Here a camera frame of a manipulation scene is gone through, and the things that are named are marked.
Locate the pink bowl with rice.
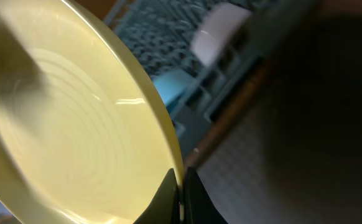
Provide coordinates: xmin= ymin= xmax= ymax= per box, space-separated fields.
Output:
xmin=190 ymin=2 xmax=253 ymax=67

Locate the yellow plate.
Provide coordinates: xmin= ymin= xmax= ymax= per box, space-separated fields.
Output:
xmin=0 ymin=1 xmax=183 ymax=223

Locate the grey dishwasher rack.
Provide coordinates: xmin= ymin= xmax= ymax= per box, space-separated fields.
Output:
xmin=103 ymin=0 xmax=312 ymax=156

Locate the light blue bowl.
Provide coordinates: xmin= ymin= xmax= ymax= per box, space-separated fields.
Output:
xmin=153 ymin=69 xmax=194 ymax=111

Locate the dark brown serving tray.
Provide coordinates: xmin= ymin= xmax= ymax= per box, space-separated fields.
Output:
xmin=198 ymin=16 xmax=362 ymax=223

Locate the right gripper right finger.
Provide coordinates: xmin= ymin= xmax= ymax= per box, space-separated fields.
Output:
xmin=183 ymin=167 xmax=227 ymax=224

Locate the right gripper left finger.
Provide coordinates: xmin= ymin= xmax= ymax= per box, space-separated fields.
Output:
xmin=134 ymin=169 xmax=180 ymax=224

